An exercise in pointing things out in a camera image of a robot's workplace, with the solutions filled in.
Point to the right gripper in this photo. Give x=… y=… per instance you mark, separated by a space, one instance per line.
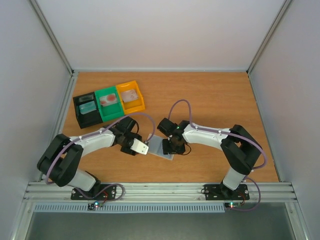
x=171 y=149

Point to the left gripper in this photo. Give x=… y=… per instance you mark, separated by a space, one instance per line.
x=133 y=153

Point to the beige card holder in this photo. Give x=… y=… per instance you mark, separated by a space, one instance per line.
x=155 y=147

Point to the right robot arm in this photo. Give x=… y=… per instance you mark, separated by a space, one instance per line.
x=239 y=147

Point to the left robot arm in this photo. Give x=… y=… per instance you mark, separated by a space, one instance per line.
x=60 y=161

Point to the card in yellow bin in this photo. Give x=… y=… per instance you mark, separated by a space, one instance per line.
x=129 y=95

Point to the red card in green bin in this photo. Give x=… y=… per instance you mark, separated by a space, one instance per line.
x=107 y=100

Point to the teal card in black bin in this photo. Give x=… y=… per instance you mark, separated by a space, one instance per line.
x=88 y=107

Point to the green plastic bin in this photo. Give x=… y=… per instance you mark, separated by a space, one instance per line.
x=110 y=112

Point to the yellow plastic bin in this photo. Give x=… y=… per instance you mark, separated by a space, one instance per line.
x=135 y=106

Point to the black plastic bin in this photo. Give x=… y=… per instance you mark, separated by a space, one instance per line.
x=90 y=119

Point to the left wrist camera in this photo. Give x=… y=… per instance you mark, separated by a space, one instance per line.
x=139 y=147

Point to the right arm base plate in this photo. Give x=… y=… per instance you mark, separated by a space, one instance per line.
x=219 y=192

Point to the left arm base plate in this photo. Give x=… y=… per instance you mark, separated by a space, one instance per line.
x=99 y=192

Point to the grey slotted cable duct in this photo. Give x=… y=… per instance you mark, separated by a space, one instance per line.
x=129 y=208

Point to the aluminium front rail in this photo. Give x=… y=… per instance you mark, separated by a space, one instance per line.
x=271 y=192

